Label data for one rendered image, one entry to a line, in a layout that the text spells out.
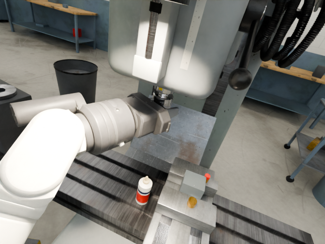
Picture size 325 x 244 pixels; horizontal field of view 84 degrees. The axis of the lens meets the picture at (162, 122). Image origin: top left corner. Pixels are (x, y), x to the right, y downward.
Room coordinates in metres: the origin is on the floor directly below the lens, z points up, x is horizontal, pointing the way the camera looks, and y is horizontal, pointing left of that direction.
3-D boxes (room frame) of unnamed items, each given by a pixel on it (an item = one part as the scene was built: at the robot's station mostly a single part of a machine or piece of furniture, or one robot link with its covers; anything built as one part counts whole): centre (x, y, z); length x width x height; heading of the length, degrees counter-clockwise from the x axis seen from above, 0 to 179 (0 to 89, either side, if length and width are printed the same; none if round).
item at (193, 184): (0.34, -0.12, 1.03); 0.06 x 0.05 x 0.06; 80
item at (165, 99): (0.37, 0.01, 1.26); 0.05 x 0.05 x 0.01
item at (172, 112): (0.35, -0.01, 1.23); 0.06 x 0.02 x 0.03; 142
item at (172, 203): (0.29, -0.11, 1.00); 0.15 x 0.06 x 0.04; 80
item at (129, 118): (0.30, 0.07, 1.23); 0.13 x 0.12 x 0.10; 52
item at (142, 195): (0.35, 0.01, 0.97); 0.04 x 0.04 x 0.11
